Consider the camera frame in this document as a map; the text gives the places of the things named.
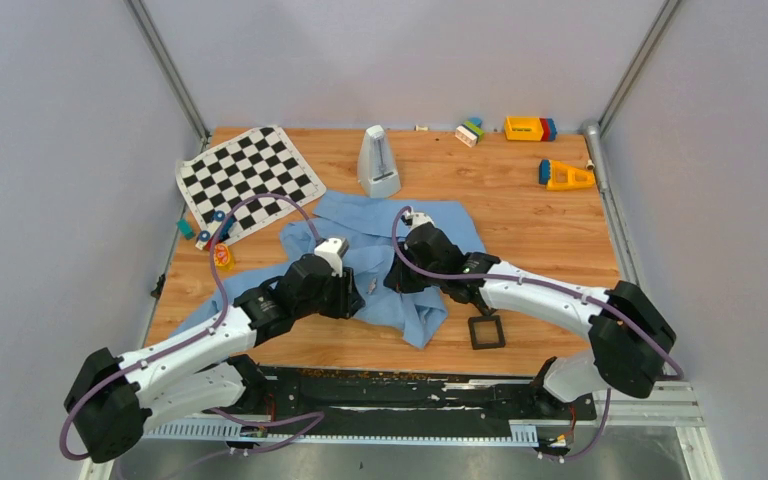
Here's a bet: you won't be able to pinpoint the light blue shirt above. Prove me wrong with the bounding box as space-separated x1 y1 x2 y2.
167 191 486 349

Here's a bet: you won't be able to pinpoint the black square frame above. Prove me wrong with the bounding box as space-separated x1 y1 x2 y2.
467 315 506 350

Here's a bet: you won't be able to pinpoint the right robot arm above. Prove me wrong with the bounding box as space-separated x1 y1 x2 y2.
384 223 676 418

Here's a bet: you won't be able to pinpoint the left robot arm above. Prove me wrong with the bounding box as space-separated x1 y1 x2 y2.
59 254 365 463

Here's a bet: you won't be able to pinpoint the white metronome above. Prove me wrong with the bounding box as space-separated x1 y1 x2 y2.
357 125 401 199

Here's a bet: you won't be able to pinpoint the yellow round toy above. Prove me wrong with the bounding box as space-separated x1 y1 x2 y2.
212 243 235 271

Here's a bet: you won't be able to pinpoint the white green blue blocks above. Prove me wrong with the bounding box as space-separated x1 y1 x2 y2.
454 117 485 148

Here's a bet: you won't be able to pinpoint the black white checkerboard mat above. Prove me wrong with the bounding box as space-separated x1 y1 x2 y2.
175 126 327 233

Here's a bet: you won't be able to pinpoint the teal small block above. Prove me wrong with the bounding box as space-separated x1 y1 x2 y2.
176 219 196 240

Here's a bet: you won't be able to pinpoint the yellow blue toy wedge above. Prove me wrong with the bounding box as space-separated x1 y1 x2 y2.
538 159 596 191

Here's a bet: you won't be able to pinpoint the grey pipe in corner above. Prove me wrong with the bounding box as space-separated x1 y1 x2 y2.
582 120 609 194

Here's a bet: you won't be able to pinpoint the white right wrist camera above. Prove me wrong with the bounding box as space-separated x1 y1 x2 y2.
401 209 435 231

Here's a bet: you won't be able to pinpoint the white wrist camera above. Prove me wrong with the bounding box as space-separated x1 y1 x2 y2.
314 237 349 277
401 209 435 231

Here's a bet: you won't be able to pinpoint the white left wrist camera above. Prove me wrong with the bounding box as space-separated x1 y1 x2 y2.
314 237 349 277

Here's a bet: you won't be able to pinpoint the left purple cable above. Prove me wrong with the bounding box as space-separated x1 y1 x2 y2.
59 193 327 462

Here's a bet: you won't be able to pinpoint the purple cable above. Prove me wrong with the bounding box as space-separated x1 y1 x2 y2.
390 205 685 463
59 193 327 462

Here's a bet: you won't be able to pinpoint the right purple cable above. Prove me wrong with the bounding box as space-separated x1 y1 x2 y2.
390 205 685 463

